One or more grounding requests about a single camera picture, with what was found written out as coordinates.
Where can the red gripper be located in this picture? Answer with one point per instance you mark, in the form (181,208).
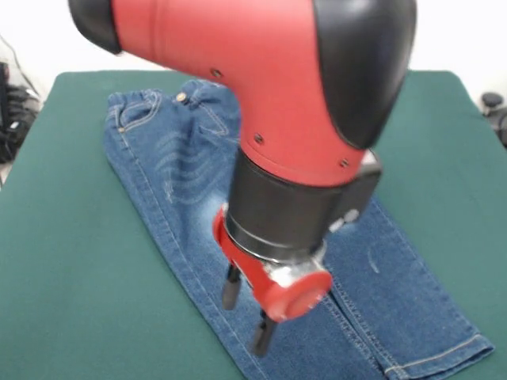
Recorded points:
(293,295)

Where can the blue denim jeans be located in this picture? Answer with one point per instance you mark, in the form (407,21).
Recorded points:
(166,178)

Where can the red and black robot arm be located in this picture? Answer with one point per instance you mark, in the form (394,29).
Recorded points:
(257,79)

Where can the dark green table cloth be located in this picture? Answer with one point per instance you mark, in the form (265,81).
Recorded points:
(59,237)

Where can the black equipment pile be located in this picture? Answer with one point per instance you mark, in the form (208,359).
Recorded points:
(16,107)

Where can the dark grey chair base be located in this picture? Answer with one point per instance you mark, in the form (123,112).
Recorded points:
(493,101)

